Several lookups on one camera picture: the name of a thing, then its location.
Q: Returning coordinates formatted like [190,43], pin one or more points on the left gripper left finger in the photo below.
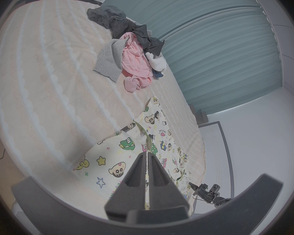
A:
[132,192]

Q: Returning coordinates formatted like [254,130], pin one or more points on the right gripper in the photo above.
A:
[202,195]

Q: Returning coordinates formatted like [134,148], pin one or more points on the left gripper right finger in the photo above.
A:
[161,192]

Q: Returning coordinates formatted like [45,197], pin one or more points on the white printed pyjama top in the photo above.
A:
[112,160]

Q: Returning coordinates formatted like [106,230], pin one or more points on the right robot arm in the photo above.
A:
[220,201]

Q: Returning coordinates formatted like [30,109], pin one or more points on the pile of clothes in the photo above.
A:
[117,21]

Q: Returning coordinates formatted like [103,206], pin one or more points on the grey bedside table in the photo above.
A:
[201,117]

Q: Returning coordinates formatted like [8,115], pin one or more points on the pink garment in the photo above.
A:
[134,57]

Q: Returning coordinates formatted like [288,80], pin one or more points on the bed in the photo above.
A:
[51,82]

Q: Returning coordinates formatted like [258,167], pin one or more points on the light grey knitted garment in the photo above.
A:
[107,57]

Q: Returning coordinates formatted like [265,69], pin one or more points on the blue-green curtain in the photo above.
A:
[186,4]
[223,57]

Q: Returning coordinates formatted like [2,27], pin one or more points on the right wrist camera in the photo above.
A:
[203,186]

